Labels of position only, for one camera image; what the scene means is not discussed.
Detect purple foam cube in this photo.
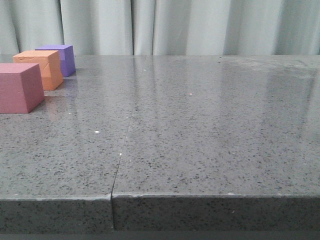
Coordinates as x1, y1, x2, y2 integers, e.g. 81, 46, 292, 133
35, 44, 76, 77

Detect orange foam cube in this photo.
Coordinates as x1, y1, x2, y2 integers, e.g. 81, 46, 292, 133
13, 50, 64, 91

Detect red foam cube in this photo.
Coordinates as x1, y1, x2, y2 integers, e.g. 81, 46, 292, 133
0, 63, 45, 114

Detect grey-green curtain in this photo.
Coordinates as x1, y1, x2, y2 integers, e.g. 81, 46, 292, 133
0, 0, 320, 56

